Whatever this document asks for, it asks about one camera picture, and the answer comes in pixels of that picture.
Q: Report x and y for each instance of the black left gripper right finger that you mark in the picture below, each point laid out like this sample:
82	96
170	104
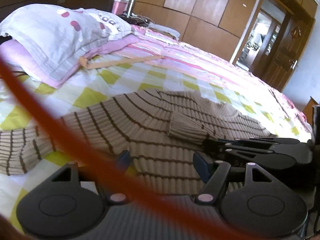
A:
263	207

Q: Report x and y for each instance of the beige brown striped knit sweater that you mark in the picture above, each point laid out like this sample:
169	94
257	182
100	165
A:
161	130

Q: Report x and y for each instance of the pink striped quilt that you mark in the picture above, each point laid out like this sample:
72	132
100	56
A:
185	55

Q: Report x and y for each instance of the brown wooden door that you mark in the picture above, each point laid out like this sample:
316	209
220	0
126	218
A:
288	52

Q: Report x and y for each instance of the pink box on nightstand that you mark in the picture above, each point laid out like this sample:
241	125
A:
119	6

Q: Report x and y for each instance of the wooden wardrobe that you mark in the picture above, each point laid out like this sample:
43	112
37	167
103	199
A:
215	26

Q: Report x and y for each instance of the white printed pillow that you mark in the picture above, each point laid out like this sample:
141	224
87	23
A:
56	37

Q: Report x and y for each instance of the silver cup on nightstand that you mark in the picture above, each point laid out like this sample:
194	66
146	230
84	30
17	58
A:
129	8

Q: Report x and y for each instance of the checkered yellow white bedsheet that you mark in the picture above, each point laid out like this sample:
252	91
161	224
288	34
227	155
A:
85	88

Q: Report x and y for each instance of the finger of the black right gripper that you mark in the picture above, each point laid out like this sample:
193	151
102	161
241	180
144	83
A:
240	154
267	141

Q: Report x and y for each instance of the pink pillow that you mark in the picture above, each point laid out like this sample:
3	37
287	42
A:
19	59

